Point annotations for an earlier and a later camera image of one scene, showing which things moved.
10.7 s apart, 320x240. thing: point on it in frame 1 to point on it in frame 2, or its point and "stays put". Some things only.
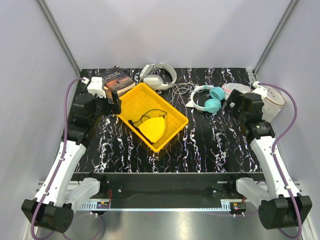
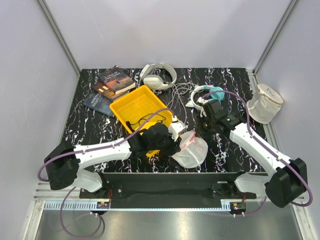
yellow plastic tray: x=141 y=97 to x=163 y=117
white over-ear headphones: x=156 y=82 stays put
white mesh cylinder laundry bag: x=272 y=104 stays put
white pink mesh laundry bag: x=228 y=87 to x=194 y=150
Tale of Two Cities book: x=116 y=80 stays put
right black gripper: x=235 y=97 to x=200 y=119
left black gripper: x=111 y=108 to x=174 y=147
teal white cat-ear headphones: x=212 y=105 stays put
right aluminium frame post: x=291 y=8 stays put
